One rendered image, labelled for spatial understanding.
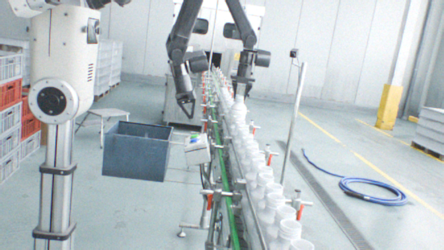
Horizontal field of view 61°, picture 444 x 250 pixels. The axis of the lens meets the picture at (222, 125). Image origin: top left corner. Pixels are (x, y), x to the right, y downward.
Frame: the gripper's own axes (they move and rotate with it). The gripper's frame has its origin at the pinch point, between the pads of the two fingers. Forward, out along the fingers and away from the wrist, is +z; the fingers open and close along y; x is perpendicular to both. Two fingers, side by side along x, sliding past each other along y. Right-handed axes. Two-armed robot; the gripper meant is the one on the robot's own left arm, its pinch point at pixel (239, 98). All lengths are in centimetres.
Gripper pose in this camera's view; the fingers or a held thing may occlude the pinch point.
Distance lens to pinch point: 162.2
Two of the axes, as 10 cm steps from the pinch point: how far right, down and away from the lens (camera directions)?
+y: -9.9, -1.4, -0.9
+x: 0.6, 2.1, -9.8
